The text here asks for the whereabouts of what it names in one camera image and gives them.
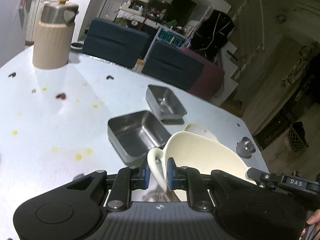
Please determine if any cream bowl with handles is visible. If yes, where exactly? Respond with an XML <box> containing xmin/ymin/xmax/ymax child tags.
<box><xmin>147</xmin><ymin>131</ymin><xmax>255</xmax><ymax>202</ymax></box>

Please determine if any large steel square container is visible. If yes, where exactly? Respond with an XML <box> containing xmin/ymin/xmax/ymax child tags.
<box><xmin>107</xmin><ymin>111</ymin><xmax>171</xmax><ymax>164</ymax></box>

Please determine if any small round steel bowl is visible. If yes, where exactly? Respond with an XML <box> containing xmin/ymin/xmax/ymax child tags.
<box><xmin>236</xmin><ymin>137</ymin><xmax>256</xmax><ymax>158</ymax></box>

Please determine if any small steel square container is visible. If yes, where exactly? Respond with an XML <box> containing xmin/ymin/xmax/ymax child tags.
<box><xmin>145</xmin><ymin>85</ymin><xmax>187</xmax><ymax>120</ymax></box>

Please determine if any white square ginkgo plate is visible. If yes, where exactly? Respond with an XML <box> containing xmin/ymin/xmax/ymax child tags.
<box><xmin>142</xmin><ymin>176</ymin><xmax>180</xmax><ymax>202</ymax></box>

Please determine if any yellow-rimmed lemon bowl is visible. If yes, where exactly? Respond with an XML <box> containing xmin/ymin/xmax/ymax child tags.
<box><xmin>183</xmin><ymin>123</ymin><xmax>219</xmax><ymax>142</ymax></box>

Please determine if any person's right hand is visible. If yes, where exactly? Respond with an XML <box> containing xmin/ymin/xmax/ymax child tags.
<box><xmin>299</xmin><ymin>209</ymin><xmax>320</xmax><ymax>240</ymax></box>

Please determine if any black net basket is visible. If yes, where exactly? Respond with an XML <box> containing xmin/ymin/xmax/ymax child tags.
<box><xmin>285</xmin><ymin>121</ymin><xmax>309</xmax><ymax>153</ymax></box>

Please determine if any maroon chair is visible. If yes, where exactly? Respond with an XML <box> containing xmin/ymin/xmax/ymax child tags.
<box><xmin>181</xmin><ymin>47</ymin><xmax>225</xmax><ymax>101</ymax></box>

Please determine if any right dark blue chair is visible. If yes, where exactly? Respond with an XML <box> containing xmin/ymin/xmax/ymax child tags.
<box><xmin>142</xmin><ymin>41</ymin><xmax>204</xmax><ymax>91</ymax></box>

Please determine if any dark blue chair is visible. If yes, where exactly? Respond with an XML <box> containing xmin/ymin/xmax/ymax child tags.
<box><xmin>82</xmin><ymin>18</ymin><xmax>148</xmax><ymax>69</ymax></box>
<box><xmin>142</xmin><ymin>41</ymin><xmax>204</xmax><ymax>91</ymax></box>

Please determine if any left dark blue chair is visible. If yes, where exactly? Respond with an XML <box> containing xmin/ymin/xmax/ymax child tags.
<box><xmin>82</xmin><ymin>18</ymin><xmax>148</xmax><ymax>69</ymax></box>

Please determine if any black jacket hanging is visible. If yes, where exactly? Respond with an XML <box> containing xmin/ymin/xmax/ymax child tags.
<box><xmin>189</xmin><ymin>10</ymin><xmax>235</xmax><ymax>62</ymax></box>

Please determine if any teal Poizon sign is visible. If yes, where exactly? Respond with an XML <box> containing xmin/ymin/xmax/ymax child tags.
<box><xmin>157</xmin><ymin>28</ymin><xmax>185</xmax><ymax>48</ymax></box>

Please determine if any beige thermos jug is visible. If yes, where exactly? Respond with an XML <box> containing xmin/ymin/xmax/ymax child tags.
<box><xmin>33</xmin><ymin>0</ymin><xmax>79</xmax><ymax>69</ymax></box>

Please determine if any white shelf rack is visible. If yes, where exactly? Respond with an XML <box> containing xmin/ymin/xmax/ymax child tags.
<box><xmin>115</xmin><ymin>0</ymin><xmax>151</xmax><ymax>22</ymax></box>

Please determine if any white kitchen cabinet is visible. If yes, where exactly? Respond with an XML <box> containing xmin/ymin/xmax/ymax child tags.
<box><xmin>25</xmin><ymin>0</ymin><xmax>58</xmax><ymax>44</ymax></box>

